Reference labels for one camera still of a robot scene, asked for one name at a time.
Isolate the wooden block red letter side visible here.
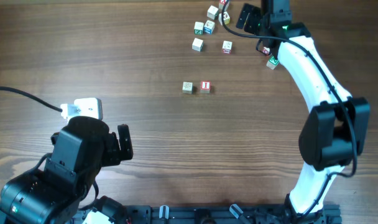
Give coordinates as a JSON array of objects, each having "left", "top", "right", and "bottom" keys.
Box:
[{"left": 262, "top": 47, "right": 270, "bottom": 56}]

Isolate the wooden block red letter I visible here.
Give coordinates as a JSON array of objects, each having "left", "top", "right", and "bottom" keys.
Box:
[{"left": 200, "top": 81, "right": 211, "bottom": 93}]

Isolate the wooden block blue side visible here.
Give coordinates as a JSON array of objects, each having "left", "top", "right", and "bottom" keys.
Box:
[{"left": 182, "top": 82, "right": 193, "bottom": 95}]

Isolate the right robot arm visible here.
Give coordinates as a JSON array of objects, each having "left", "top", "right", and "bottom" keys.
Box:
[{"left": 237, "top": 1, "right": 370, "bottom": 223}]

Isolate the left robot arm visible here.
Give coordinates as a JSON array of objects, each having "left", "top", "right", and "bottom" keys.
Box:
[{"left": 0, "top": 116, "right": 133, "bottom": 223}]

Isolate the wooden block yellow picture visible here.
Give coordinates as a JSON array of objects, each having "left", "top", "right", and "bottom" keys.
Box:
[{"left": 218, "top": 12, "right": 230, "bottom": 25}]

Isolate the wooden block red letter X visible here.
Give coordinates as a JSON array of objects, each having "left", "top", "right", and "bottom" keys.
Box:
[{"left": 219, "top": 0, "right": 229, "bottom": 10}]

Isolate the wooden block red bottom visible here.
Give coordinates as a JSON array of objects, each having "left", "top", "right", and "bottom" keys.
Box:
[{"left": 222, "top": 40, "right": 233, "bottom": 54}]

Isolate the wooden block blue picture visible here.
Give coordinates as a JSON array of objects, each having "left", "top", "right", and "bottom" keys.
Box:
[{"left": 203, "top": 20, "right": 215, "bottom": 34}]

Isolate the wooden block green letter Z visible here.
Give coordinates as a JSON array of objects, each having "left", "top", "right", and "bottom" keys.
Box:
[{"left": 266, "top": 55, "right": 279, "bottom": 70}]

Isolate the wooden block green Z side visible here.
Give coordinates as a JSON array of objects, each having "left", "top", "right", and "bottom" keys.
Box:
[{"left": 194, "top": 22, "right": 204, "bottom": 35}]

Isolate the plain wooden block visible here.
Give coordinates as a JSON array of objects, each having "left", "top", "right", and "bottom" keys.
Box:
[{"left": 192, "top": 38, "right": 204, "bottom": 52}]

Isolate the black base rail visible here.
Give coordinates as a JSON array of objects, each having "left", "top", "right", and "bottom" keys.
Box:
[{"left": 75, "top": 195, "right": 342, "bottom": 224}]

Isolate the black left camera cable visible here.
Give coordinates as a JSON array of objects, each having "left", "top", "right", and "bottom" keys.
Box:
[{"left": 0, "top": 86, "right": 64, "bottom": 113}]

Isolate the black camera cable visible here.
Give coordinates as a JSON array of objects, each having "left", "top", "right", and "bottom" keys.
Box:
[
  {"left": 0, "top": 86, "right": 64, "bottom": 113},
  {"left": 221, "top": 0, "right": 359, "bottom": 224}
]

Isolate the black right camera cable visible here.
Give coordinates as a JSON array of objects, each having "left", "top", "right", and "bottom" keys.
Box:
[{"left": 221, "top": 0, "right": 359, "bottom": 224}]

